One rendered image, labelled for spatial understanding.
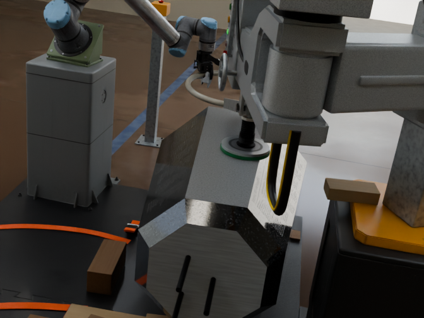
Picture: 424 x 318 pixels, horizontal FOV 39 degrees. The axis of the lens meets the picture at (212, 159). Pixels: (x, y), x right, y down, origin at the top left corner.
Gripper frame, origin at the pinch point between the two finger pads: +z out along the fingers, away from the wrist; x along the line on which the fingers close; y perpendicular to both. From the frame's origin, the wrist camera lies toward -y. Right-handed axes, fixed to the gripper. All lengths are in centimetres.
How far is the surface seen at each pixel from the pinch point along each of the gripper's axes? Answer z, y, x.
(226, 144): -5, 41, 76
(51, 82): 8, 72, -47
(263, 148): -5, 27, 85
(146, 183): 86, 9, -43
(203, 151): -3, 51, 74
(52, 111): 25, 73, -46
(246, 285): 21, 68, 132
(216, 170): -4, 57, 91
